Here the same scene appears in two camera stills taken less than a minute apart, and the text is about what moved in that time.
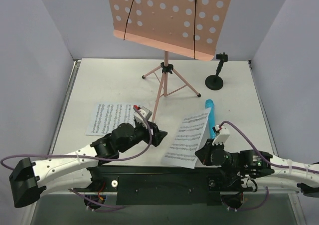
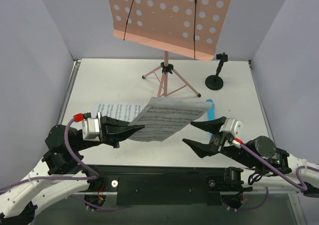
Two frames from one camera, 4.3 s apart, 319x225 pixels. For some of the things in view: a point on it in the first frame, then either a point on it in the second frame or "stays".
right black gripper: (206, 153) → (218, 141)
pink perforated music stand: (186, 20) stays
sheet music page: (181, 149) → (164, 119)
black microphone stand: (216, 82) stays
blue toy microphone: (209, 104) stays
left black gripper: (154, 134) → (103, 130)
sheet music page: (106, 116) stays
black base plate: (166, 184) stays
